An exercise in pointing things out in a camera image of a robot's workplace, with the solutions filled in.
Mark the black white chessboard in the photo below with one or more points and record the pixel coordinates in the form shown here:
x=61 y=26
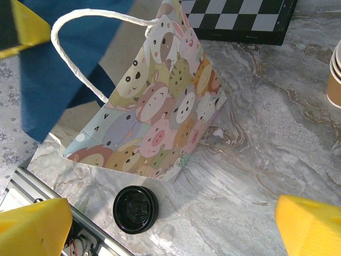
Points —
x=239 y=18

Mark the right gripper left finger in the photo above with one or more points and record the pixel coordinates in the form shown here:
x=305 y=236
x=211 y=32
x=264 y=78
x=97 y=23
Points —
x=32 y=232

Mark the black plastic cup lid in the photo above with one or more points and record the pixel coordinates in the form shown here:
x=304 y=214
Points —
x=136 y=210

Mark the brown paper cup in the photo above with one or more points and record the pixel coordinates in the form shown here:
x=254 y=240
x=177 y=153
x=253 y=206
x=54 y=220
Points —
x=334 y=66
x=338 y=56
x=334 y=90

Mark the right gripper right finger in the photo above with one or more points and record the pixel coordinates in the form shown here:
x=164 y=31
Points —
x=314 y=229

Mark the tan felt sheet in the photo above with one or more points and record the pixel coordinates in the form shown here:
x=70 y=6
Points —
x=125 y=42

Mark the blue felt cloth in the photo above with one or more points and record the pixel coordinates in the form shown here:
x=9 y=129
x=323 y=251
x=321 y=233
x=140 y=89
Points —
x=66 y=66

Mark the aluminium extrusion rail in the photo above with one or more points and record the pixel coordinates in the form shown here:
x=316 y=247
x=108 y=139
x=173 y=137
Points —
x=40 y=186

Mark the white animal print paper bag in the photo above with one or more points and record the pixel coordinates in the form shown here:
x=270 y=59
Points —
x=160 y=114

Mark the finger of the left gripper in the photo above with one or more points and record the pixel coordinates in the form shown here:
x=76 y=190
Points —
x=29 y=29

